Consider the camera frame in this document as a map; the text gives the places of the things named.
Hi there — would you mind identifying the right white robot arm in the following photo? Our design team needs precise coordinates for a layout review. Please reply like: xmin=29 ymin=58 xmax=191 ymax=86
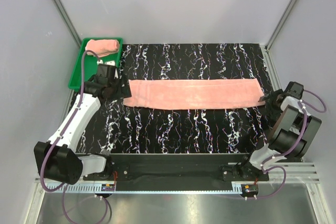
xmin=238 ymin=81 xmax=322 ymax=180

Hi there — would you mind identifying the green plastic tray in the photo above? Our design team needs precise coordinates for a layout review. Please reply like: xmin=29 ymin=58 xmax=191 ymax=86
xmin=68 ymin=37 xmax=123 ymax=92

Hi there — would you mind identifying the white slotted cable duct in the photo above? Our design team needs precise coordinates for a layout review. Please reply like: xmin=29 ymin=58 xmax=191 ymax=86
xmin=46 ymin=183 xmax=118 ymax=193

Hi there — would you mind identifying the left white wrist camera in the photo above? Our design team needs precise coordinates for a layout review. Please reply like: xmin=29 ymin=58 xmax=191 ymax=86
xmin=97 ymin=59 xmax=116 ymax=66

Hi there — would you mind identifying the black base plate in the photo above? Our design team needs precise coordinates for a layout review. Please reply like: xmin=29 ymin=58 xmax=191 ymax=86
xmin=84 ymin=154 xmax=269 ymax=193

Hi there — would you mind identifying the black marble pattern mat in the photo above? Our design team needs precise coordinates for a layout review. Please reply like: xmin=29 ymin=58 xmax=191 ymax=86
xmin=76 ymin=44 xmax=274 ymax=154

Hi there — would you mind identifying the aluminium frame rail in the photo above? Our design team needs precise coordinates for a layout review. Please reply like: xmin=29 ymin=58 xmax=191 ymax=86
xmin=268 ymin=162 xmax=320 ymax=184

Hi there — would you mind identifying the pink striped towel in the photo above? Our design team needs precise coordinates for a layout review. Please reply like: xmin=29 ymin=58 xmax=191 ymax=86
xmin=85 ymin=39 xmax=120 ymax=58

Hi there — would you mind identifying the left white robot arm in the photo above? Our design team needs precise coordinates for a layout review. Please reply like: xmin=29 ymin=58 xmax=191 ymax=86
xmin=34 ymin=61 xmax=131 ymax=185

